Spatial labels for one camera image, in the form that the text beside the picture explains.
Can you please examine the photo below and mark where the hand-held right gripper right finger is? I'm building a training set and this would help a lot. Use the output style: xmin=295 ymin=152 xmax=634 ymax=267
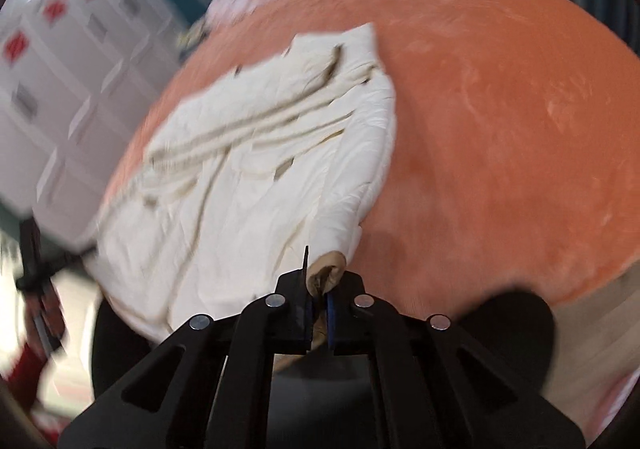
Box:
xmin=325 ymin=271 xmax=586 ymax=449

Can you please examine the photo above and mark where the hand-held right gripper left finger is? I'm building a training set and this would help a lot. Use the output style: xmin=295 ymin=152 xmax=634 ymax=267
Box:
xmin=57 ymin=246 xmax=313 ymax=449

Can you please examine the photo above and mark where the orange plush blanket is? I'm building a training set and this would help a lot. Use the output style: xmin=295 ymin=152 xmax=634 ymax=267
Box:
xmin=105 ymin=0 xmax=640 ymax=320

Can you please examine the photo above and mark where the pale yellow cloth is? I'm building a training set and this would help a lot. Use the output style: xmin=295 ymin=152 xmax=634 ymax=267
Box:
xmin=175 ymin=19 xmax=211 ymax=50

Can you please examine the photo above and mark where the white panelled wardrobe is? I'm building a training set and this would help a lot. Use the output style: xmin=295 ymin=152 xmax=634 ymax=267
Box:
xmin=0 ymin=0 xmax=186 ymax=250

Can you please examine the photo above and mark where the white quilted jacket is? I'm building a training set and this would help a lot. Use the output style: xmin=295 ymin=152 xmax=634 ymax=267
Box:
xmin=92 ymin=22 xmax=398 ymax=355

